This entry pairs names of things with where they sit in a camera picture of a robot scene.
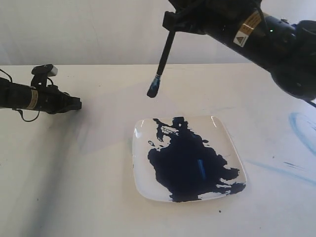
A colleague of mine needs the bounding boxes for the black paintbrush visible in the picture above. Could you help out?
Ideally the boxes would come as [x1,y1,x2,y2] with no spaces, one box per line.
[147,31,175,98]

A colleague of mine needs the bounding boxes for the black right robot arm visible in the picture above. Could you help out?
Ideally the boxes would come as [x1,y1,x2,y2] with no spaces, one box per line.
[162,0,316,102]

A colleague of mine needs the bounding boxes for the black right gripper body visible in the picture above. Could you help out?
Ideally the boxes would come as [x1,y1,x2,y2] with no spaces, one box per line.
[170,0,262,47]

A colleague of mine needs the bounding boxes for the white square plate blue paint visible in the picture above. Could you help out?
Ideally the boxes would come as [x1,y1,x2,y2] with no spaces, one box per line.
[132,116,247,202]

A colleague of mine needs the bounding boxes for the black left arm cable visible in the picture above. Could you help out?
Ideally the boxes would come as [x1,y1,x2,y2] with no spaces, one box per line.
[0,68,54,122]

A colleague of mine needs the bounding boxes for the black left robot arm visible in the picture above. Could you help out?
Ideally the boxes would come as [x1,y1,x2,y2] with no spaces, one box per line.
[0,78,82,115]

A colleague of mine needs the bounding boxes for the white paper sheet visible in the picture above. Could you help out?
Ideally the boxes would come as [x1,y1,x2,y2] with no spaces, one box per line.
[74,83,158,157]

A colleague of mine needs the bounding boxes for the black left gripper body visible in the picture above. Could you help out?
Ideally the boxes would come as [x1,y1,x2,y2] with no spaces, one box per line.
[37,85,67,114]

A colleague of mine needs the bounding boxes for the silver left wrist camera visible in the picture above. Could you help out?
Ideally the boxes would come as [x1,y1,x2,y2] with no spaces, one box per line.
[31,64,58,87]

